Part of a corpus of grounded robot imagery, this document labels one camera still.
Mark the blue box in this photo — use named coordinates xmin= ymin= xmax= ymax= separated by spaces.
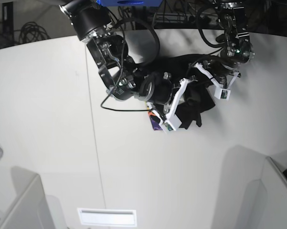
xmin=96 ymin=0 xmax=162 ymax=7

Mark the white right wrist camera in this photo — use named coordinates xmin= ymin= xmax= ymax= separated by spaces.
xmin=160 ymin=78 xmax=189 ymax=133

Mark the white power strip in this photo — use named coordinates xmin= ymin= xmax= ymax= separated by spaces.
xmin=155 ymin=12 xmax=218 ymax=26

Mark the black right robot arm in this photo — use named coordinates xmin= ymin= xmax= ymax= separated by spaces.
xmin=60 ymin=0 xmax=192 ymax=111

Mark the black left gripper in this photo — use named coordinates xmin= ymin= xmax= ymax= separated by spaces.
xmin=194 ymin=56 xmax=238 ymax=83

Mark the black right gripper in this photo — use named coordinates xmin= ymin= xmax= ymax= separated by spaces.
xmin=136 ymin=72 xmax=198 ymax=115

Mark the black T-shirt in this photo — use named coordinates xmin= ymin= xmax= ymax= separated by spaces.
xmin=145 ymin=54 xmax=232 ymax=130

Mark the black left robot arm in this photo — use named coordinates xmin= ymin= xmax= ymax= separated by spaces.
xmin=191 ymin=0 xmax=254 ymax=85

